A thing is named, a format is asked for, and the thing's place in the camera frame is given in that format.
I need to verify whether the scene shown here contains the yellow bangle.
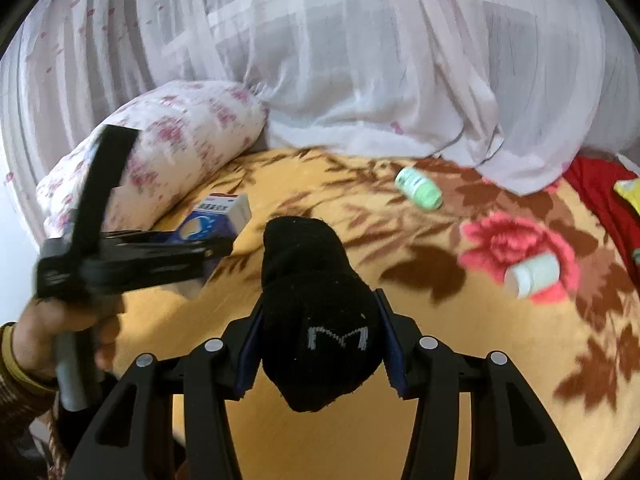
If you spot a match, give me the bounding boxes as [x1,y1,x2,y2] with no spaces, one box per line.
[1,324,56,391]

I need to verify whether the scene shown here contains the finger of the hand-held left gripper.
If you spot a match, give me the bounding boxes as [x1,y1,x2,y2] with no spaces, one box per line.
[100,230,237,291]
[70,124,137,258]

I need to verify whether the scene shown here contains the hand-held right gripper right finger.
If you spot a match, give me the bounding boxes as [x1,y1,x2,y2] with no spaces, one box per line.
[375,287,566,480]

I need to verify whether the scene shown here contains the pink floral rolled quilt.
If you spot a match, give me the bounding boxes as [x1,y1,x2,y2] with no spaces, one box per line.
[36,80,269,242]

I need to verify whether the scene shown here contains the person's left hand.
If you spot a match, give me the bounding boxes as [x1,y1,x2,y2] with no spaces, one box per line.
[19,297,126,380]

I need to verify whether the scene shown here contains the white pill bottle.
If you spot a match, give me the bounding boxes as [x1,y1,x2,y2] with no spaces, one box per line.
[503,252,561,300]

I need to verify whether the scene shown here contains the red cloth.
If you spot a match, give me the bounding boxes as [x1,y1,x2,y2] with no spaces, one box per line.
[564,156,640,281]

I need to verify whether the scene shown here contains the yellow floral blanket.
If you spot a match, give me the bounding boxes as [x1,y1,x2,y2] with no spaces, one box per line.
[112,146,640,480]

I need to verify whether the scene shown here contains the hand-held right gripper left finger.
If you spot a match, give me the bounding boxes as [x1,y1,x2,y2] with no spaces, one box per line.
[65,302,266,480]

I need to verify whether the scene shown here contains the black sock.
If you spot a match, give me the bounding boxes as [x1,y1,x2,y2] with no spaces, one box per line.
[261,216,387,413]

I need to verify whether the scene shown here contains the white sheer curtain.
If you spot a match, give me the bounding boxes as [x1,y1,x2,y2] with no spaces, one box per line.
[0,0,640,197]

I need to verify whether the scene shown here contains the small green and white bottle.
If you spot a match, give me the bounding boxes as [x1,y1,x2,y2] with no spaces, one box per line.
[394,166,444,211]

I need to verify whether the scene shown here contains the person's left forearm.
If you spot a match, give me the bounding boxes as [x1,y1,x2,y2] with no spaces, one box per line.
[0,322,62,413]

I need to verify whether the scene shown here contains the blue and white medicine box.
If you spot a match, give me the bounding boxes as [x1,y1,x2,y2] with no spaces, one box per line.
[181,192,252,261]

